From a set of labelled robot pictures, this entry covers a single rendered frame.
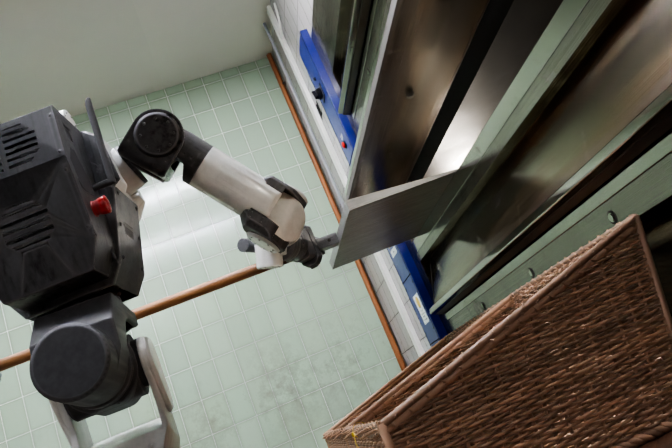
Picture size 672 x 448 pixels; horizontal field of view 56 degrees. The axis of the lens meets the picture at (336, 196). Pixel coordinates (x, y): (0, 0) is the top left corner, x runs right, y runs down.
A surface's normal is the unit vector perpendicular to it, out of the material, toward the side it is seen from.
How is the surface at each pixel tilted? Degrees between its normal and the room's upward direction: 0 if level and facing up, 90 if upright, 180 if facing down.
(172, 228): 90
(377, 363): 90
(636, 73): 70
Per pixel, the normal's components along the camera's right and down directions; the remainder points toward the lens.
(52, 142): -0.07, -0.30
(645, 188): -0.92, 0.33
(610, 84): -1.00, 0.01
